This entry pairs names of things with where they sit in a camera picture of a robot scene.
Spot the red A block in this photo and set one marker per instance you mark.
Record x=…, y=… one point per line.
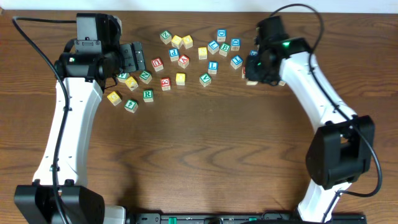
x=183, y=61

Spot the green B block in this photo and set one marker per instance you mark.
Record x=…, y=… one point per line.
x=224, y=49

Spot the yellow O block top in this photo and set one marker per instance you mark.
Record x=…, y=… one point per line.
x=187, y=41

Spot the red U block right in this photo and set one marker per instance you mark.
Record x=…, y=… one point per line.
x=243, y=73

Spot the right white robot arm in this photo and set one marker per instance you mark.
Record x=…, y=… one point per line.
x=342, y=146

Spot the green R block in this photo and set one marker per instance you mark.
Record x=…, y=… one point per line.
x=148, y=96

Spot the blue d block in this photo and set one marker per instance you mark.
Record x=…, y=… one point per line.
x=221, y=35
x=235, y=44

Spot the yellow block beside Z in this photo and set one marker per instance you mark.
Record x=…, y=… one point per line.
x=177, y=41

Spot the green 4 block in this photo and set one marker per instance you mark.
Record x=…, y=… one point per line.
x=131, y=106

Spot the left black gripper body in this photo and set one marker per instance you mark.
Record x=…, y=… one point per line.
x=132, y=57

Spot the yellow o block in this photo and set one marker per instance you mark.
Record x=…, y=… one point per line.
x=180, y=79
x=187, y=41

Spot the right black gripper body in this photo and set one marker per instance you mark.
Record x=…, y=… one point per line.
x=252, y=73

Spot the green N block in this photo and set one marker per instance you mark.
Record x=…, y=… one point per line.
x=145, y=77

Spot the blue 5 block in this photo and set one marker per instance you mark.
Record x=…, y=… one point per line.
x=253, y=52

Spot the blue l block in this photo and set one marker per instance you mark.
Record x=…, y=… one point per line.
x=212, y=67
x=213, y=47

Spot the green V block centre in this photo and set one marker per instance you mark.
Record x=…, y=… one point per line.
x=205, y=79

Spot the blue P block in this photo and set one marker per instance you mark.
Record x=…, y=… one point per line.
x=173, y=54

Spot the red U block left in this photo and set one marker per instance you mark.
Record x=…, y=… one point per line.
x=157, y=64

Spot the blue D block right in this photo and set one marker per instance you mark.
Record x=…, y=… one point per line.
x=235, y=44

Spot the yellow c block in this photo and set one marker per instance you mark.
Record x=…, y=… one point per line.
x=114, y=98
x=251, y=83

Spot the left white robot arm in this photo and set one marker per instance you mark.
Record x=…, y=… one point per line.
x=58, y=191

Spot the red E block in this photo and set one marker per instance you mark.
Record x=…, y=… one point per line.
x=165, y=84

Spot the yellow tilted block left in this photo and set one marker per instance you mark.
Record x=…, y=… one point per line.
x=131, y=83

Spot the blue D block top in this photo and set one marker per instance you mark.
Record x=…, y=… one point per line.
x=221, y=35

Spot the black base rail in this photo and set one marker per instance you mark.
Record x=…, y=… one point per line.
x=268, y=217

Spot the green V block left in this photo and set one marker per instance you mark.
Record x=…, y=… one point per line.
x=122, y=77

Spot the green v block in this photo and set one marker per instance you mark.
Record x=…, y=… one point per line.
x=122, y=77
x=205, y=79

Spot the green Z block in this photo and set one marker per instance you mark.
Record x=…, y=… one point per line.
x=166, y=37

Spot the red u block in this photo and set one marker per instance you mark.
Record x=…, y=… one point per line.
x=157, y=64
x=243, y=73

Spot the yellow S block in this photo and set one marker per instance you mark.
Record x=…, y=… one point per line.
x=202, y=53

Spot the blue I block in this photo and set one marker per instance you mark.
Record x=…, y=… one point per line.
x=236, y=62

